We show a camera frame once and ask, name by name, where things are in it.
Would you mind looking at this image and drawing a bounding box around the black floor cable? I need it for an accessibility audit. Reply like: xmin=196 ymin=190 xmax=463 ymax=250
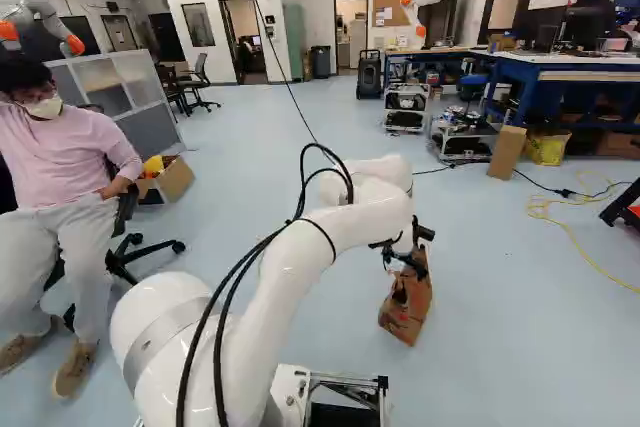
xmin=412 ymin=161 xmax=576 ymax=198

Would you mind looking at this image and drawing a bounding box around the blue workbench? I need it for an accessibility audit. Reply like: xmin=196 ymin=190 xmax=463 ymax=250
xmin=382 ymin=44 xmax=640 ymax=134

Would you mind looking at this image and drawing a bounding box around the white equipment cart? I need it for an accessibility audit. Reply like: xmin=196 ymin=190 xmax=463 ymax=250
xmin=382 ymin=80 xmax=432 ymax=135

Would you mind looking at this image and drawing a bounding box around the person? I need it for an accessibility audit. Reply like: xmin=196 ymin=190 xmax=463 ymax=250
xmin=0 ymin=54 xmax=146 ymax=401
xmin=563 ymin=0 xmax=620 ymax=52

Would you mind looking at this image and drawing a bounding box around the yellow plush toy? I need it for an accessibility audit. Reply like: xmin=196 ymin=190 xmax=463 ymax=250
xmin=141 ymin=155 xmax=167 ymax=179

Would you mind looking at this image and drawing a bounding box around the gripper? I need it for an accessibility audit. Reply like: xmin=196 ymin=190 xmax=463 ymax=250
xmin=409 ymin=215 xmax=437 ymax=250

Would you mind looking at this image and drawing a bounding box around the grey partition shelf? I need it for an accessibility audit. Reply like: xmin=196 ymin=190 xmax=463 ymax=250
xmin=42 ymin=48 xmax=184 ymax=149

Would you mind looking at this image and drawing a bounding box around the black office chair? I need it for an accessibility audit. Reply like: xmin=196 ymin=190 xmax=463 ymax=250
xmin=38 ymin=180 xmax=187 ymax=334

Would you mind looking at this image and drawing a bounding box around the open cardboard box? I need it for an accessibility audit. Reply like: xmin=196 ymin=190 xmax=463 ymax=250
xmin=133 ymin=154 xmax=196 ymax=206

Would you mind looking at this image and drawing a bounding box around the black metal stand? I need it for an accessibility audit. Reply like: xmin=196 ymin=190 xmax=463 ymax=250
xmin=598 ymin=180 xmax=640 ymax=228

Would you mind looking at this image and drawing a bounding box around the yellow extension cable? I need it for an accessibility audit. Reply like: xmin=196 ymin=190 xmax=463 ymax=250
xmin=526 ymin=168 xmax=640 ymax=296

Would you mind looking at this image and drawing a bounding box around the low metal cart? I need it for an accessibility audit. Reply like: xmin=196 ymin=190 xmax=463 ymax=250
xmin=428 ymin=115 xmax=501 ymax=164

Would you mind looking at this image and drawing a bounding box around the tall cardboard box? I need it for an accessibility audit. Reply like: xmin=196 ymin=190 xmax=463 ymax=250
xmin=486 ymin=123 xmax=528 ymax=182

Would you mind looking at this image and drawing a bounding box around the brown paper grocery bag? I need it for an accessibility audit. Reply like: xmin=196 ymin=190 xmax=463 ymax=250
xmin=377 ymin=243 xmax=435 ymax=348

